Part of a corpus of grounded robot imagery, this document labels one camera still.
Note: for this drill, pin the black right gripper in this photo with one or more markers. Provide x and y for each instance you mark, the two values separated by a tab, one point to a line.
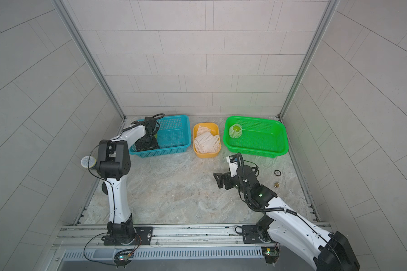
227	176

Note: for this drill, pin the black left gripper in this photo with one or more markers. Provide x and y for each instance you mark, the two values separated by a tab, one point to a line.
155	145

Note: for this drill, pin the white foam net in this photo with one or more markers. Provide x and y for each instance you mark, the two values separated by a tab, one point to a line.
234	135

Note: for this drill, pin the green custard apple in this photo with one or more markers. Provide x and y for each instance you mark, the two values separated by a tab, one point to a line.
236	128

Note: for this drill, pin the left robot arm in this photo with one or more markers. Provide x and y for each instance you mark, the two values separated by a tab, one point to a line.
112	167

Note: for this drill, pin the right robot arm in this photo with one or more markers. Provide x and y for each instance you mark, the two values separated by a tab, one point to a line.
322	250

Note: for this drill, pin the pile of foam nets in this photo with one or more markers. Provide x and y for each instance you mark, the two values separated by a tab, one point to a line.
205	142

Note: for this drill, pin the teal plastic basket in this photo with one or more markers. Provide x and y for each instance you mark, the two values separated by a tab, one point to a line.
174	136

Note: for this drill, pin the yellow plastic tub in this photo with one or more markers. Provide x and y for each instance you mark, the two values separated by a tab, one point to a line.
215	130

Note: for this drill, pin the green plastic basket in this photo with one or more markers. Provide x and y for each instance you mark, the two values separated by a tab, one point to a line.
259	137

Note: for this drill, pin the right circuit board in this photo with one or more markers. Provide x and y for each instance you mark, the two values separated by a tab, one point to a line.
271	254

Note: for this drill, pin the circuit board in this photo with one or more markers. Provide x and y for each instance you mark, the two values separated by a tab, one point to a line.
123	258
271	254

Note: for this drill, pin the left circuit board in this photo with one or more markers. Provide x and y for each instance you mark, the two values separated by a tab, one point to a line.
123	258

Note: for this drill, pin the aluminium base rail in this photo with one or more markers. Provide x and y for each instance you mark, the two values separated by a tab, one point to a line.
156	242

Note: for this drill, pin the aluminium corner post left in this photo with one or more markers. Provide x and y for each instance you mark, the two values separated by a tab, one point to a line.
83	48

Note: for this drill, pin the aluminium corner post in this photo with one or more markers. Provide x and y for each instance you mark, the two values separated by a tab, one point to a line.
83	48
322	26

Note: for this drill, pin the aluminium corner post right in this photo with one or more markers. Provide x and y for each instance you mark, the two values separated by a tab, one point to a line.
322	26

